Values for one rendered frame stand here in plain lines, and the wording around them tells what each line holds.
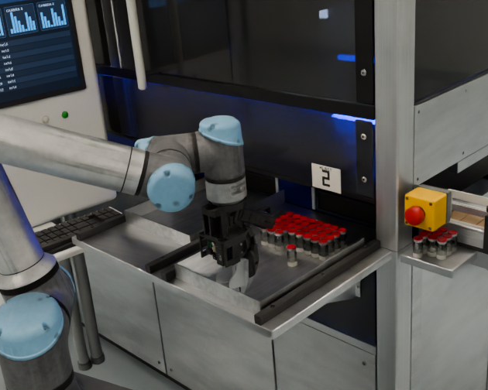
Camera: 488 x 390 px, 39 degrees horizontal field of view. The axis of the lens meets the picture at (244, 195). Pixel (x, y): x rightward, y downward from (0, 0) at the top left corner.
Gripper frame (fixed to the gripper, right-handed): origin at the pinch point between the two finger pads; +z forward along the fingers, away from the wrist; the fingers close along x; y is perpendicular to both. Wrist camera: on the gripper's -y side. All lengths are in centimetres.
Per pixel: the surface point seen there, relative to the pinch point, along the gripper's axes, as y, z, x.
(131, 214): -10, 1, -51
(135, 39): -29, -40, -65
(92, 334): -17, 61, -97
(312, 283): -11.9, 2.0, 7.9
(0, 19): -4, -48, -89
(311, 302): -8.7, 4.0, 10.2
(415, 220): -32.6, -7.2, 19.0
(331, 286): -15.9, 4.0, 9.7
